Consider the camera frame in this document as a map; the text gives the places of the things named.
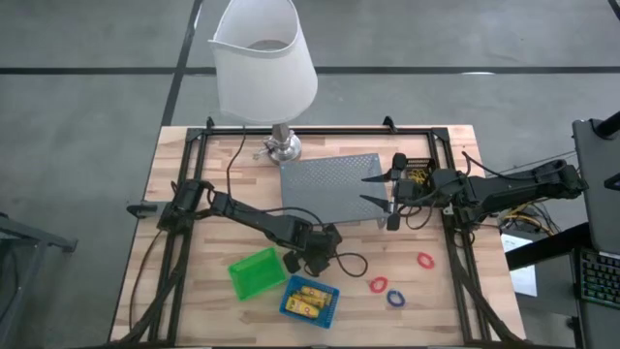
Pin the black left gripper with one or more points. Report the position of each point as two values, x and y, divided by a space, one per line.
319 244

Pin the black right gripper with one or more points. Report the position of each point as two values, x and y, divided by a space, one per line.
409 194

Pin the yellow rubber band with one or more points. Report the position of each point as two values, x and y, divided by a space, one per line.
419 180
415 172
422 175

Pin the grey perforated metal riser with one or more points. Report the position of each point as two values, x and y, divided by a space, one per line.
329 186

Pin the blue plastic basket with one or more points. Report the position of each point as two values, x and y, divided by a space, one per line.
323 317

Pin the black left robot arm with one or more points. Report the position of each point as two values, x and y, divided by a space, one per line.
261 223

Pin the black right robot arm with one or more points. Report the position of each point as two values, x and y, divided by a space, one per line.
508 189

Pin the black desk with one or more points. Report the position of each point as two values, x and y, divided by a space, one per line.
547 247

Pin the black plastic basket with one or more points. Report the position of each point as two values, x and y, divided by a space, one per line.
409 162

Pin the green plastic basket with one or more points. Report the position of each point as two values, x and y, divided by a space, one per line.
257 274

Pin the white shade table lamp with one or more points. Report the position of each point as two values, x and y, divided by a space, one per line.
264 82

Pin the white paper sheet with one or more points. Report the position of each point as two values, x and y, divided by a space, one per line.
523 281

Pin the dark grey clamp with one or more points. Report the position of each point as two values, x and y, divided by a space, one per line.
142 209

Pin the black backlit keyboard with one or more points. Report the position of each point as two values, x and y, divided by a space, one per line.
600 276

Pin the grey metal stand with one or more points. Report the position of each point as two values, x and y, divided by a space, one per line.
29 237

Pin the silver frame bracket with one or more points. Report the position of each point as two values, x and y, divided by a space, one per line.
448 211

